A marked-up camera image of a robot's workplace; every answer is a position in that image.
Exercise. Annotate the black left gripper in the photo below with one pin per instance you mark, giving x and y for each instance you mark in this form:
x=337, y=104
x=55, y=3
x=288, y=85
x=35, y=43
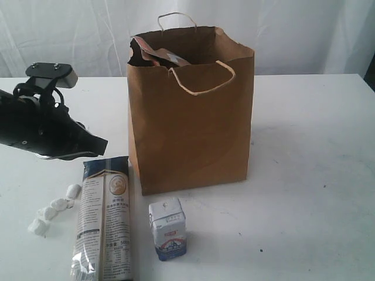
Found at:
x=50, y=131

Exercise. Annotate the long pasta packet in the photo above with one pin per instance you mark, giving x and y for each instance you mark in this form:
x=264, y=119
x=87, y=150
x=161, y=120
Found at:
x=102, y=249

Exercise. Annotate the small white blue milk carton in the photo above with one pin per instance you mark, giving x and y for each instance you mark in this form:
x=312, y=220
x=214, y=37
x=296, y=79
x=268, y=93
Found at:
x=168, y=227

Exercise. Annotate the brown pouch orange label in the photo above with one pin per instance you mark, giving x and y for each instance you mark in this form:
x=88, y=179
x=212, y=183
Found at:
x=159, y=57

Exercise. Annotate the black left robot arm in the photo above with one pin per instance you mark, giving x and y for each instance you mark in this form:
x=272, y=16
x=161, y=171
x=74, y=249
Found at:
x=5, y=96

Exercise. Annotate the brown paper bag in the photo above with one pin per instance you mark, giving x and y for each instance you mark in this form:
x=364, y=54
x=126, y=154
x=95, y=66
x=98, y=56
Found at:
x=190, y=126

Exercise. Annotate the white marshmallow top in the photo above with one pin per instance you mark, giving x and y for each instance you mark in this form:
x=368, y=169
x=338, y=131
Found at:
x=73, y=191

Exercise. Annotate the white marshmallow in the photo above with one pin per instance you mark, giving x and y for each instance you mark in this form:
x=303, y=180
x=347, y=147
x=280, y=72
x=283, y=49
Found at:
x=60, y=204
x=47, y=213
x=73, y=191
x=38, y=227

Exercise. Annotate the white marshmallow bottom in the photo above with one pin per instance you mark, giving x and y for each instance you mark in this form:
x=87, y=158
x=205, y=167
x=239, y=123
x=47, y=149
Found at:
x=38, y=227

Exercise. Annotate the white backdrop curtain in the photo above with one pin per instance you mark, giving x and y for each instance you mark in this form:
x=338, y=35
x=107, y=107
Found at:
x=288, y=37

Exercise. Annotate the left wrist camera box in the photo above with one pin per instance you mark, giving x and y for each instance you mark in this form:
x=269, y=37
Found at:
x=58, y=75

